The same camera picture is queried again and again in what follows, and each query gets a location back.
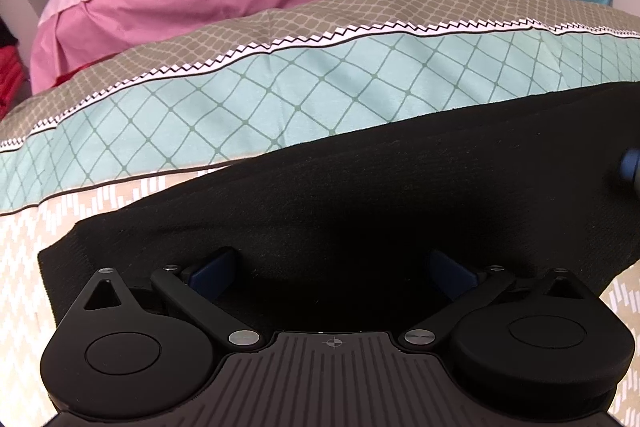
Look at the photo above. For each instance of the black pants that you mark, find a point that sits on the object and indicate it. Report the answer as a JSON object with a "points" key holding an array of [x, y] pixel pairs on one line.
{"points": [[350, 187]]}

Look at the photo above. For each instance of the patterned beige teal bed sheet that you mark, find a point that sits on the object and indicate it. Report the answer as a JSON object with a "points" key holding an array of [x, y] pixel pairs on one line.
{"points": [[250, 107]]}

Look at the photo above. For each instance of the stack of red clothes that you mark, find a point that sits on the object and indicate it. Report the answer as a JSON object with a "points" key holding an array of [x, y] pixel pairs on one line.
{"points": [[7, 77]]}

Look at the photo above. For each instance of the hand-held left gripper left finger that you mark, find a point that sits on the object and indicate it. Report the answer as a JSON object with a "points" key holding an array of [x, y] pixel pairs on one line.
{"points": [[215, 269]]}

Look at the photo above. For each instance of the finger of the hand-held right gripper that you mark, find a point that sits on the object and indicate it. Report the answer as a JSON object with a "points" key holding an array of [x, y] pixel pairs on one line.
{"points": [[631, 167]]}

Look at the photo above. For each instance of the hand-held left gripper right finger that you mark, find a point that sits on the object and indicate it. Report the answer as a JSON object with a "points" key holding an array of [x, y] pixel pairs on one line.
{"points": [[447, 272]]}

